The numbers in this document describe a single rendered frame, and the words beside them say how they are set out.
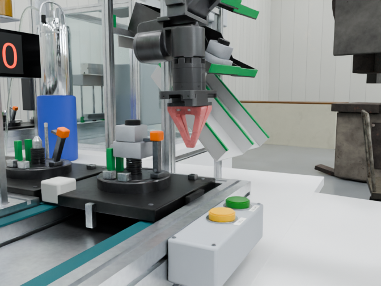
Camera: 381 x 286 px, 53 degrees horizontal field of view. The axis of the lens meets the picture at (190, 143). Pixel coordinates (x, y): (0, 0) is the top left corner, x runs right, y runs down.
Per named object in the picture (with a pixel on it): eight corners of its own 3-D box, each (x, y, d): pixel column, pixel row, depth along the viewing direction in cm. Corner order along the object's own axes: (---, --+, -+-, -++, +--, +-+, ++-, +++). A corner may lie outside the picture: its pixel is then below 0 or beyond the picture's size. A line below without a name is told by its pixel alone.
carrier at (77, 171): (115, 175, 91) (114, 122, 89) (34, 201, 70) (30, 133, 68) (42, 167, 102) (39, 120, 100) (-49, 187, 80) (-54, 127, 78)
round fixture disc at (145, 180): (183, 180, 77) (183, 171, 77) (145, 197, 65) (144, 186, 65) (126, 173, 83) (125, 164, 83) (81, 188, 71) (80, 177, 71)
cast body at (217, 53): (228, 73, 94) (240, 45, 91) (219, 72, 90) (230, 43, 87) (203, 59, 97) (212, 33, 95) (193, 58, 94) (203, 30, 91)
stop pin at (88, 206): (97, 226, 64) (96, 202, 63) (92, 228, 63) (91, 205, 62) (90, 224, 64) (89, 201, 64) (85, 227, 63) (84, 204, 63)
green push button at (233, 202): (252, 209, 64) (253, 197, 64) (245, 215, 61) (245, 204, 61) (230, 206, 66) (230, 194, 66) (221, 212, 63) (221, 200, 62)
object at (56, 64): (81, 95, 164) (77, 3, 158) (56, 96, 151) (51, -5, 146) (56, 95, 170) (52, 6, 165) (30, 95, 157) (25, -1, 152)
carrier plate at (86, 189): (215, 187, 80) (215, 177, 79) (155, 222, 58) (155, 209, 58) (121, 176, 90) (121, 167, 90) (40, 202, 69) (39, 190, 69)
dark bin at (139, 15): (237, 76, 97) (249, 47, 94) (208, 74, 86) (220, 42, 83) (160, 36, 110) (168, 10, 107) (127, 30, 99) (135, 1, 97)
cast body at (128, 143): (153, 155, 74) (153, 119, 73) (140, 159, 70) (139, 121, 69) (118, 152, 78) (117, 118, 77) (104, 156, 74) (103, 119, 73)
